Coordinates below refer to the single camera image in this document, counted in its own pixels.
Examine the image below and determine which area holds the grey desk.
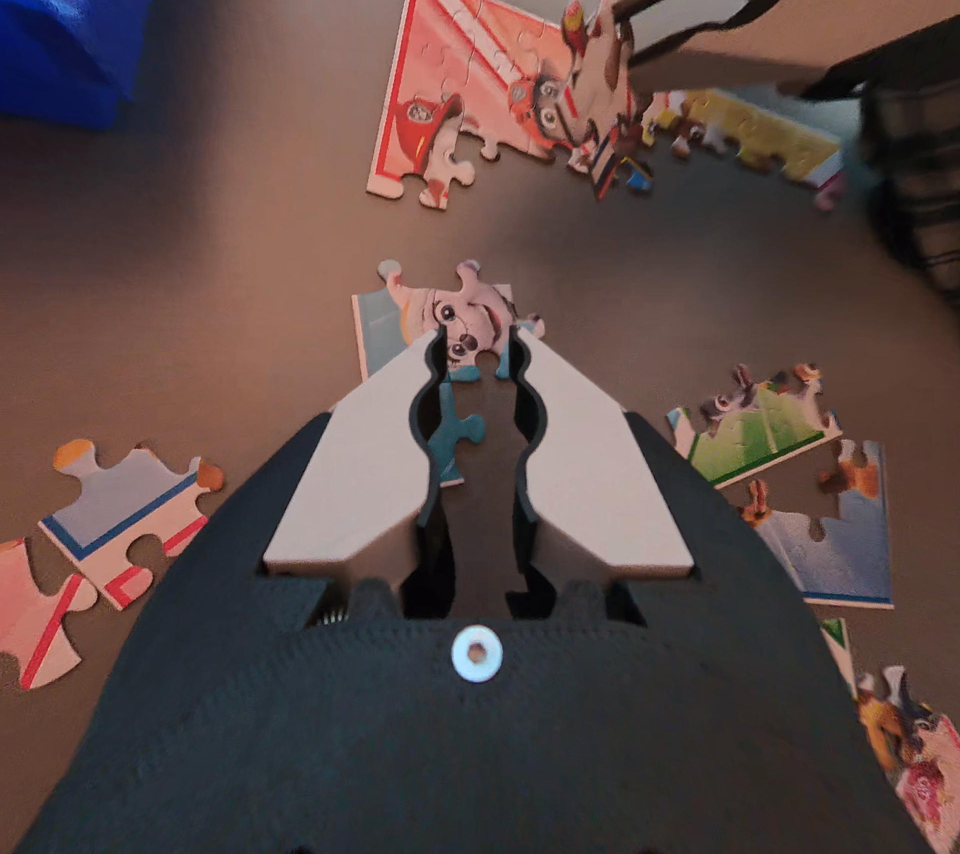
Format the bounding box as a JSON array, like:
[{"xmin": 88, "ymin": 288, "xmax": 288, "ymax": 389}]
[{"xmin": 0, "ymin": 0, "xmax": 960, "ymax": 854}]

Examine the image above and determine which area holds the teal green corner puzzle piece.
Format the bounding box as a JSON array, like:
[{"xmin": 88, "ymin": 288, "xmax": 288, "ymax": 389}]
[{"xmin": 820, "ymin": 617, "xmax": 861, "ymax": 703}]

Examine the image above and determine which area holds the red border dog puzzle section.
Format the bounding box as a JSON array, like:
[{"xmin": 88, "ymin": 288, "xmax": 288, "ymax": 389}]
[{"xmin": 365, "ymin": 0, "xmax": 603, "ymax": 211}]

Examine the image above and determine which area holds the blue plastic bin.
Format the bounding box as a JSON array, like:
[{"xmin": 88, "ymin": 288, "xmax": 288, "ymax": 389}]
[{"xmin": 0, "ymin": 0, "xmax": 179, "ymax": 133}]

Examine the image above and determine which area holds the blue white red striped puzzle piece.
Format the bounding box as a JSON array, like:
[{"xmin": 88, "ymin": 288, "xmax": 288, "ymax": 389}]
[{"xmin": 36, "ymin": 439, "xmax": 227, "ymax": 612}]

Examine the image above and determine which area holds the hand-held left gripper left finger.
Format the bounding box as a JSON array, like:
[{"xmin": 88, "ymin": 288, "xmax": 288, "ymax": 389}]
[{"xmin": 262, "ymin": 327, "xmax": 457, "ymax": 620}]

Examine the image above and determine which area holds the orange dog face puzzle piece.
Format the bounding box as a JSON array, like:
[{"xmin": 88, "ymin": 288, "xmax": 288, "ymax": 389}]
[{"xmin": 854, "ymin": 666, "xmax": 940, "ymax": 774}]

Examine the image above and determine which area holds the plain blue puzzle piece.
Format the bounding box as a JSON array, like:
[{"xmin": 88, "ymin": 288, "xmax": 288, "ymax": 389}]
[{"xmin": 795, "ymin": 509, "xmax": 896, "ymax": 610}]

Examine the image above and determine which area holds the pink red striped puzzle piece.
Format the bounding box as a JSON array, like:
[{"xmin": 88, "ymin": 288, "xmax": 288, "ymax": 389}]
[{"xmin": 0, "ymin": 537, "xmax": 99, "ymax": 692}]

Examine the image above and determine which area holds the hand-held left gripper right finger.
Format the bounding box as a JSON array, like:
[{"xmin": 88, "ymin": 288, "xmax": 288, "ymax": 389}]
[{"xmin": 506, "ymin": 325, "xmax": 696, "ymax": 620}]

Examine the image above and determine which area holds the white dog red striped puzzle piece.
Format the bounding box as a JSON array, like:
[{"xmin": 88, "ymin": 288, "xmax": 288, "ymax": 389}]
[{"xmin": 561, "ymin": 0, "xmax": 655, "ymax": 200}]

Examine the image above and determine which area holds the yellow border puzzle section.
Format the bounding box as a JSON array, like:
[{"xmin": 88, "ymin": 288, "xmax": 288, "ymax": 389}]
[{"xmin": 643, "ymin": 87, "xmax": 847, "ymax": 193}]

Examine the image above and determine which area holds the light blue sky puzzle section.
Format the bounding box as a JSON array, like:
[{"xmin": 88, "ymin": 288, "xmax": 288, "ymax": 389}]
[{"xmin": 738, "ymin": 478, "xmax": 834, "ymax": 596}]

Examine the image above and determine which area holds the orange tail blue border puzzle piece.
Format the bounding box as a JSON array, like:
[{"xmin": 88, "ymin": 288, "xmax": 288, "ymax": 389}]
[{"xmin": 816, "ymin": 439, "xmax": 891, "ymax": 519}]

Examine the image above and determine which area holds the pink dog puzzle piece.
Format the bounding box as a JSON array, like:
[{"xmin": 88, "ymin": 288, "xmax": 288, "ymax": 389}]
[{"xmin": 895, "ymin": 718, "xmax": 960, "ymax": 854}]

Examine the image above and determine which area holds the green grass puzzle section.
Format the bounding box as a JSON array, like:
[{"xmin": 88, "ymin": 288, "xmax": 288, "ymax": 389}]
[{"xmin": 665, "ymin": 362, "xmax": 843, "ymax": 490}]

